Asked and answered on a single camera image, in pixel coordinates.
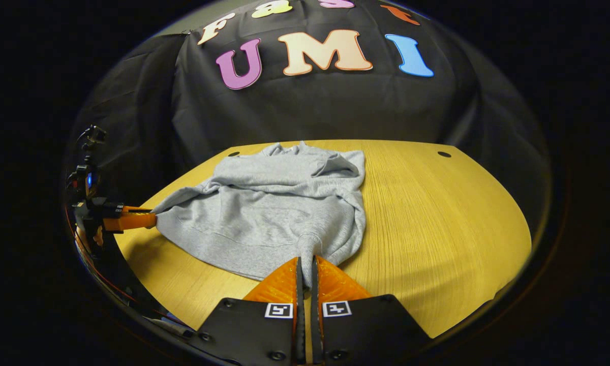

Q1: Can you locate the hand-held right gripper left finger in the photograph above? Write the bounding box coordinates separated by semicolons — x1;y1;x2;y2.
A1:
193;257;306;365

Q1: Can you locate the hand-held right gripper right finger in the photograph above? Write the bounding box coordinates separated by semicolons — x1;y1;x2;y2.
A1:
311;255;432;364

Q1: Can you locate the grey sweatshirt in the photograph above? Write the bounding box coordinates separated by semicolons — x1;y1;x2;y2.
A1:
151;141;367;285

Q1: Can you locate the black backdrop cloth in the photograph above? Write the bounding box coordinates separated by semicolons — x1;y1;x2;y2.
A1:
64;0;552;214

